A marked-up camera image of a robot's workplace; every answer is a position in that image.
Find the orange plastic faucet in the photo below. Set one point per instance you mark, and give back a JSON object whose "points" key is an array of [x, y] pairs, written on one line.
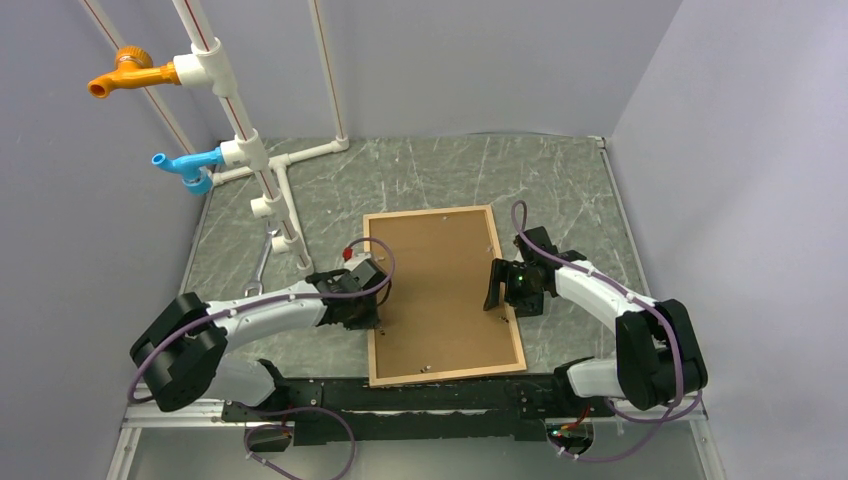
{"points": [[133, 69]]}

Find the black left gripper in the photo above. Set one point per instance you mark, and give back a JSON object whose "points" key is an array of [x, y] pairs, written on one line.
{"points": [[368, 322]]}

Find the light wooden picture frame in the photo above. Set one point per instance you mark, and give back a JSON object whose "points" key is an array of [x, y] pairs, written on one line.
{"points": [[517, 344]]}

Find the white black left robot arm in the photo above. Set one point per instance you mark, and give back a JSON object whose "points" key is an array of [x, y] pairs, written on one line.
{"points": [[184, 355]]}

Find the brown fibreboard backing board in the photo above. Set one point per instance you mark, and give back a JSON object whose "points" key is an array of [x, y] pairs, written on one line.
{"points": [[437, 298]]}

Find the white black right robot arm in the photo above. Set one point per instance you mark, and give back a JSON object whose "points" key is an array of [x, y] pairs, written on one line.
{"points": [[657, 358]]}

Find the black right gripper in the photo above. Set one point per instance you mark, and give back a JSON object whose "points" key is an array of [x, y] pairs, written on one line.
{"points": [[502, 271]]}

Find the blue plastic faucet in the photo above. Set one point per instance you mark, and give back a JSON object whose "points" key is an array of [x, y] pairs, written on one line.
{"points": [[193, 169]]}

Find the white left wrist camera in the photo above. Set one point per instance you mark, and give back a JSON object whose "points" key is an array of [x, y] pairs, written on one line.
{"points": [[352, 258]]}

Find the silver metal wrench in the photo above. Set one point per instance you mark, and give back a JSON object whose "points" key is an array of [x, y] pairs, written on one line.
{"points": [[254, 286]]}

